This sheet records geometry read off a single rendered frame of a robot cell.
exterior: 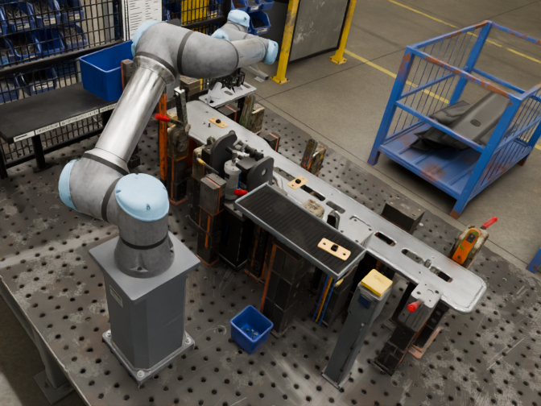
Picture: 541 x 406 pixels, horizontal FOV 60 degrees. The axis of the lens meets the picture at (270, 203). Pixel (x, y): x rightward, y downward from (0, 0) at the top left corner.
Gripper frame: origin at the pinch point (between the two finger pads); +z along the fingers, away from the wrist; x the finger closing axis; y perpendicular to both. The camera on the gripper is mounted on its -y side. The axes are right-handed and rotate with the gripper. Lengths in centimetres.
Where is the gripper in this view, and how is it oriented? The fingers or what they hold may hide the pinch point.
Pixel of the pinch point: (220, 97)
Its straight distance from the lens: 193.3
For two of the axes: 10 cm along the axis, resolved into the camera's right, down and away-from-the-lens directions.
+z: -2.2, 6.9, 6.9
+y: 7.3, 5.9, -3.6
